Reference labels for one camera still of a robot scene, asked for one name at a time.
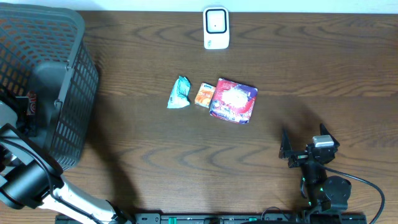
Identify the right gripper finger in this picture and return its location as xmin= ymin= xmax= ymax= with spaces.
xmin=320 ymin=123 xmax=340 ymax=147
xmin=279 ymin=129 xmax=293 ymax=159

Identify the red purple snack packet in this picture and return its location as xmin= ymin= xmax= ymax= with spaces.
xmin=210 ymin=78 xmax=258 ymax=124

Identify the orange tissue pack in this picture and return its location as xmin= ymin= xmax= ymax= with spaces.
xmin=194 ymin=83 xmax=216 ymax=108

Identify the mint green wipes pack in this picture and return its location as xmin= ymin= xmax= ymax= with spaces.
xmin=167 ymin=76 xmax=191 ymax=109

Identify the orange chocolate bar wrapper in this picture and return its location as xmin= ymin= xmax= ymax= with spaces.
xmin=26 ymin=91 xmax=37 ymax=116

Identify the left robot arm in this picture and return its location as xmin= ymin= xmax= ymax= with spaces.
xmin=1 ymin=102 xmax=136 ymax=224

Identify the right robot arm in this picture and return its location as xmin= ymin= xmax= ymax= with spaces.
xmin=279 ymin=124 xmax=351 ymax=223

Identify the white barcode scanner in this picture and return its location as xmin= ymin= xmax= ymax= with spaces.
xmin=203 ymin=6 xmax=230 ymax=50

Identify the grey plastic mesh basket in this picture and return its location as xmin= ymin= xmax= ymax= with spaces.
xmin=1 ymin=3 xmax=99 ymax=170

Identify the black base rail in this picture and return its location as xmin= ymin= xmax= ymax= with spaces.
xmin=55 ymin=212 xmax=368 ymax=224

